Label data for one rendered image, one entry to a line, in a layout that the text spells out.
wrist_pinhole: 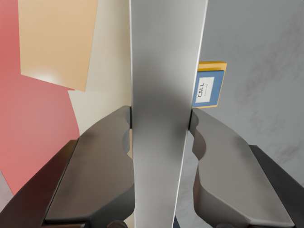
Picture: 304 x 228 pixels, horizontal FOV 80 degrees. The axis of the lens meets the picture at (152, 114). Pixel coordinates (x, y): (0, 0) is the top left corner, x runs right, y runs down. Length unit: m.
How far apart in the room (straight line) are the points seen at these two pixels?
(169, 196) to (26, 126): 0.14
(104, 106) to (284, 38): 2.01
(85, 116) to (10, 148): 0.09
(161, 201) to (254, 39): 1.77
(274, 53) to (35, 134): 2.02
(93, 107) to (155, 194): 0.09
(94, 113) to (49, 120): 0.04
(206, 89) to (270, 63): 1.61
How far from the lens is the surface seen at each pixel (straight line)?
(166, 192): 0.17
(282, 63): 2.21
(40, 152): 0.21
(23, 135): 0.20
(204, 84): 0.50
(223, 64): 0.53
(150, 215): 0.19
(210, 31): 1.61
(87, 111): 0.16
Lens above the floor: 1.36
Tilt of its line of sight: 57 degrees down
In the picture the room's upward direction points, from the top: 151 degrees clockwise
